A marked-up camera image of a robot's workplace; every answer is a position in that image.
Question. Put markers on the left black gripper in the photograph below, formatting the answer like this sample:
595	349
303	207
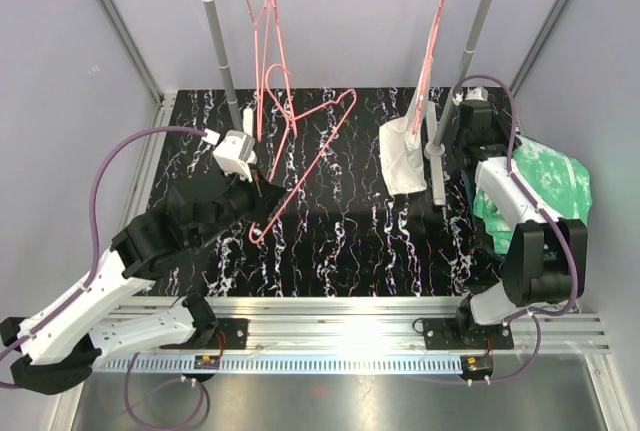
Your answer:
264	196

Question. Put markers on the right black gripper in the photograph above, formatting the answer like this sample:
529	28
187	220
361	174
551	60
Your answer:
492	122

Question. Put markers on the green tie-dye trousers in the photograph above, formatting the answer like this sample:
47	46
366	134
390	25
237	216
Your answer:
562	181

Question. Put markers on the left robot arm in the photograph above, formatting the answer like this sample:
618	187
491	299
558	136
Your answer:
61	345

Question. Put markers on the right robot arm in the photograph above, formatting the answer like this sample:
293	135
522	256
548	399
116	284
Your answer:
544	263

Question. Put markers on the white trousers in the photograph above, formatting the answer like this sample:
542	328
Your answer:
400	141

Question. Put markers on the blue plastic basket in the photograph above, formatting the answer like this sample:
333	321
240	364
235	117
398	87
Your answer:
499	200

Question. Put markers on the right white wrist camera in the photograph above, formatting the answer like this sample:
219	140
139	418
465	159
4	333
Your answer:
474	94

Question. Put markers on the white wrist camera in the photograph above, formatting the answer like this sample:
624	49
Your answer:
233	152
474	94

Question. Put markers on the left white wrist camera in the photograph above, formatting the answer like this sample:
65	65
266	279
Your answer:
233	152

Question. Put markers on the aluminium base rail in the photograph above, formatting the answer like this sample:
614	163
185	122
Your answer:
379	325

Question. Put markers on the white slotted cable duct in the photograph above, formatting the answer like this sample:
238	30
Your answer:
287	364

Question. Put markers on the right aluminium corner post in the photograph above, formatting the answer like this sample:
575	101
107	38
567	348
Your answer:
549	24

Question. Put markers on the aluminium corner post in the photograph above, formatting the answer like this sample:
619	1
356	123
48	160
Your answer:
134	55
549	24

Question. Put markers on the left aluminium corner post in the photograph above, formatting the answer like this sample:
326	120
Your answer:
134	55

